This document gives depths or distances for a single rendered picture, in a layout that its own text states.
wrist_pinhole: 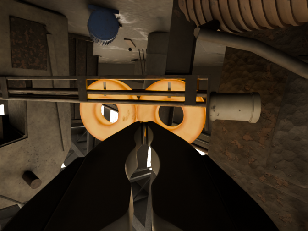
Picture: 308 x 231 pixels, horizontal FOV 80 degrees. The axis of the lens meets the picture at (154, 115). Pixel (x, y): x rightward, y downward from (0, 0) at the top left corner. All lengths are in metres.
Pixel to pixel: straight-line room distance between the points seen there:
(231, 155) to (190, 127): 0.25
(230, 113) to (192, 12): 0.20
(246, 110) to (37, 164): 2.66
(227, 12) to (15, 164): 2.63
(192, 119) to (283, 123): 0.17
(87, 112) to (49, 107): 2.18
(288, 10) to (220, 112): 0.18
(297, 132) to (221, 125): 0.24
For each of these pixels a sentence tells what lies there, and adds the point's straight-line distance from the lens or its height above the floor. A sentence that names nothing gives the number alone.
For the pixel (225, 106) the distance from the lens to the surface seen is 0.38.
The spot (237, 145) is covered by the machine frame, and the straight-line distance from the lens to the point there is 0.60.
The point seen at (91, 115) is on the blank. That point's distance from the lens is 0.48.
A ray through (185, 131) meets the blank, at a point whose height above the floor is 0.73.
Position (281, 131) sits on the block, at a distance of 0.44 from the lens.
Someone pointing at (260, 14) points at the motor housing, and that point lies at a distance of 0.33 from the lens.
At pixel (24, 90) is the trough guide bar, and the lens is 0.59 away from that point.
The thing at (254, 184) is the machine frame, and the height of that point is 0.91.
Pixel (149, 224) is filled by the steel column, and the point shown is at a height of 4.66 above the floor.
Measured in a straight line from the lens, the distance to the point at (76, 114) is 4.21.
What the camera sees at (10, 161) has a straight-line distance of 2.70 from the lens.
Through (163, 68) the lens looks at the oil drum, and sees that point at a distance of 2.82.
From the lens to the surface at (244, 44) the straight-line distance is 0.35.
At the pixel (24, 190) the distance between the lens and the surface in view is 2.93.
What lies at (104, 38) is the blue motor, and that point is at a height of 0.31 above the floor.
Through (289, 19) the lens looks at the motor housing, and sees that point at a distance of 0.33.
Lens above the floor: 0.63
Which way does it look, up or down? 12 degrees up
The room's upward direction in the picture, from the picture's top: 174 degrees counter-clockwise
